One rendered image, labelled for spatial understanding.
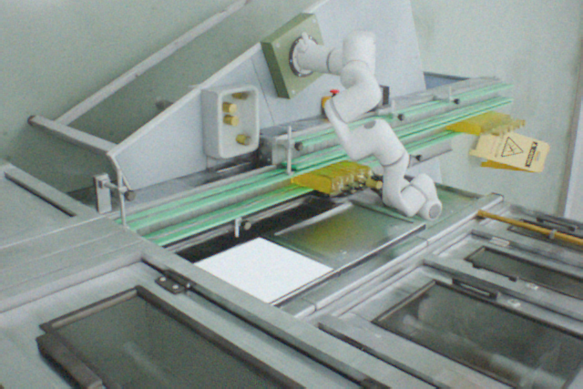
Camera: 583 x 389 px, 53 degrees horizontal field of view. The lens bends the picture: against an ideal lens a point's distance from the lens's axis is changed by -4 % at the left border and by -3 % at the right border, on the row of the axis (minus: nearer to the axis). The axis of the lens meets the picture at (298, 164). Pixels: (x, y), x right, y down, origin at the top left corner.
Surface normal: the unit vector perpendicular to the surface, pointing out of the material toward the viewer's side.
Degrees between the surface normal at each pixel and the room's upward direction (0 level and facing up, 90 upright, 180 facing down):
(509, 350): 90
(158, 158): 0
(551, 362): 90
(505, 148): 76
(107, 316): 90
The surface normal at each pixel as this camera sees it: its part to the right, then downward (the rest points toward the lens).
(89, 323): 0.01, -0.95
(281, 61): 0.69, 0.24
